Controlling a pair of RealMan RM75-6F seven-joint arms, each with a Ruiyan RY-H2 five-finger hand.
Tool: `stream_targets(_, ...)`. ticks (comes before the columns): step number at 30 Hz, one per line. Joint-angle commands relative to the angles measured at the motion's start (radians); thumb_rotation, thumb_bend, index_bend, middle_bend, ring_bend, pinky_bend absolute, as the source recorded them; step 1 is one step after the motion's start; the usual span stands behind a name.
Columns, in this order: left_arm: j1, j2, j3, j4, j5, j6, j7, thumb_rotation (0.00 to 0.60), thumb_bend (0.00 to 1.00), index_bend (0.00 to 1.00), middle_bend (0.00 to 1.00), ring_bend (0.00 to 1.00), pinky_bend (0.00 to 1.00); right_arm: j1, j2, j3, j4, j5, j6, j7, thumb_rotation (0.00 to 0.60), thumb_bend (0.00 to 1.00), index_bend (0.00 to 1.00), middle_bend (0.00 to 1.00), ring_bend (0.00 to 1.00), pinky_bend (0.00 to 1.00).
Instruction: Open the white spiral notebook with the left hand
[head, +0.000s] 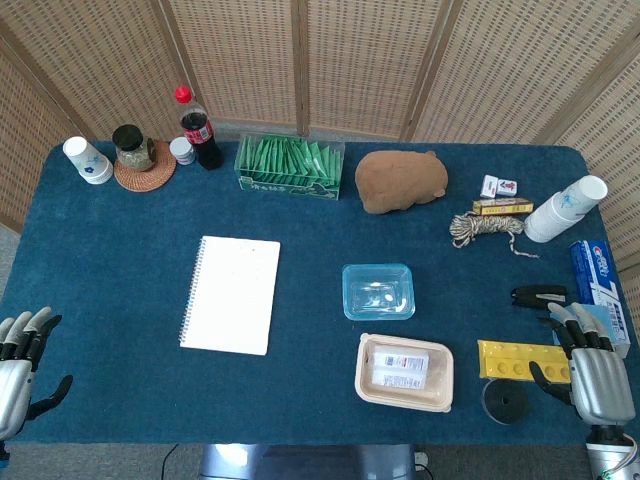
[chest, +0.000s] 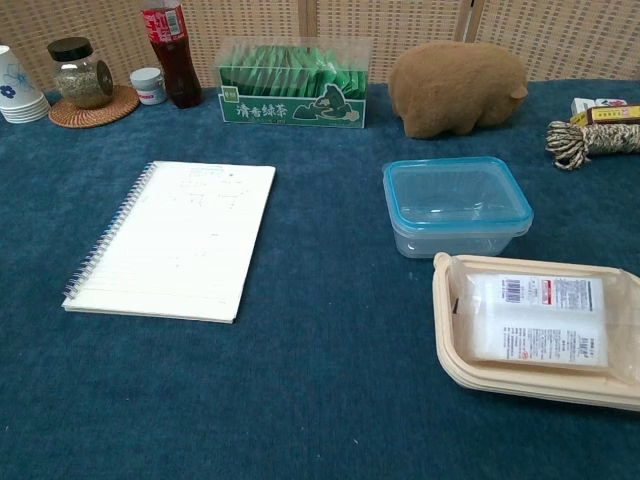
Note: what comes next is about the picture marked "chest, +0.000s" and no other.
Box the white spiral notebook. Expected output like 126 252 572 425
61 160 277 326

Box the clear container with blue lid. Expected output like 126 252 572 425
382 156 535 260

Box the blue velvet table cloth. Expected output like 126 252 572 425
0 78 640 480

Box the green tea bag box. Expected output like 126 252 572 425
215 36 373 129

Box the beige plastic tray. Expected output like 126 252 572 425
432 251 640 413

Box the brown plush pig toy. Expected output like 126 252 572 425
388 41 530 138

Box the woven bamboo folding screen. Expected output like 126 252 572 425
0 0 640 93

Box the small white cream jar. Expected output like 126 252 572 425
129 67 168 106

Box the clear bag of white powder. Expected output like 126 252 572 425
448 262 640 387

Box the cola bottle with red label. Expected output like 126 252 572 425
140 0 205 109

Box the woven rattan coaster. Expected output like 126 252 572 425
48 84 141 129

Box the glass spice jar black lid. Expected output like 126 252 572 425
47 37 115 110

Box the small white box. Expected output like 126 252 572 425
571 96 629 116

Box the yellow and brown small box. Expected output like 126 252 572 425
570 103 640 127

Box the stack of white paper cups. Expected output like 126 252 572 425
0 45 52 125

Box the black and white rope bundle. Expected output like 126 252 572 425
544 120 640 172

